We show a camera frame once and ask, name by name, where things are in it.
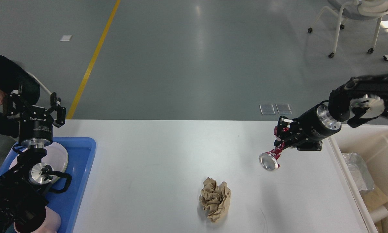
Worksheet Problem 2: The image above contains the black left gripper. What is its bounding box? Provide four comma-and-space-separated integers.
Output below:
3, 85, 66, 148

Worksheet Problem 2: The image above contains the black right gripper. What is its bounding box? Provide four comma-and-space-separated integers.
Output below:
277, 104, 341, 151

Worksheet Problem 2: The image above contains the crushed red soda can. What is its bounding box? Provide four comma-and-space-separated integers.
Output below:
258, 126, 282, 172

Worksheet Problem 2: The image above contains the pink plate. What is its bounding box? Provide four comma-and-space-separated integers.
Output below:
6, 141, 69, 187

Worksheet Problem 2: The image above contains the aluminium foil tray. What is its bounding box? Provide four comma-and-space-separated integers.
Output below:
342, 152, 375, 196

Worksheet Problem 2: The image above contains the brown paper bag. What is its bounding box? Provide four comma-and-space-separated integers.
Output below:
362, 186, 388, 233

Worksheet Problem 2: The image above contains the brown paper ball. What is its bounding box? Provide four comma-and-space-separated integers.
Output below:
199, 177, 231, 223

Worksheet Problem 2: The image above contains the pink mug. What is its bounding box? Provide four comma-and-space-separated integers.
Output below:
13, 206, 61, 233

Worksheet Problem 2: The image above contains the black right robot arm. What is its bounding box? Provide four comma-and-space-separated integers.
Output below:
274, 73, 388, 154

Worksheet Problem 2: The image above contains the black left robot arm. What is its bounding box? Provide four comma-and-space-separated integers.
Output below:
0, 84, 72, 233

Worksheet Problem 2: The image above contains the clear floor plate right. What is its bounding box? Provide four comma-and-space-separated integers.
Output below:
276, 104, 292, 115

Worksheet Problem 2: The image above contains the clear floor plate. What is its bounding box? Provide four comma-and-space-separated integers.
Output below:
276, 104, 292, 115
259, 104, 276, 115

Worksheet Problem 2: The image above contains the white chair on left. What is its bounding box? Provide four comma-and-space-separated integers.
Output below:
12, 60, 52, 96

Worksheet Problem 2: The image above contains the seated person in black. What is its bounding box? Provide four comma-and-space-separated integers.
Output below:
0, 55, 40, 138

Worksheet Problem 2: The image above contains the clear floor plate left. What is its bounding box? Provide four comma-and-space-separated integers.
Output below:
259, 104, 276, 115

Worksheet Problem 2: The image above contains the white plastic bin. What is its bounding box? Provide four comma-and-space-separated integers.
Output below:
328, 124, 388, 233

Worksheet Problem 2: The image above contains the white office chair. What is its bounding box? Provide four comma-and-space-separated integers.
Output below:
307, 0, 388, 59

